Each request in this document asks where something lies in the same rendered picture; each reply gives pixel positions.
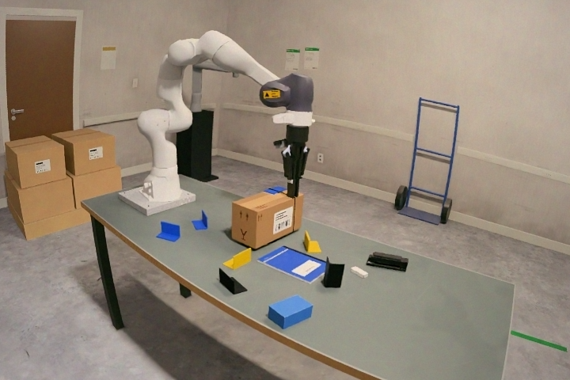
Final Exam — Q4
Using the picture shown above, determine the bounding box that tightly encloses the blue rectangular block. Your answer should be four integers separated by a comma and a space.
268, 295, 313, 329

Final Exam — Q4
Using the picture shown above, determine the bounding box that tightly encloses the blue notebook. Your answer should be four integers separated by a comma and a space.
257, 245, 326, 284

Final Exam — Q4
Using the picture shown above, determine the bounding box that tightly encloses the brown cardboard box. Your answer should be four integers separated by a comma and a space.
232, 190, 304, 249

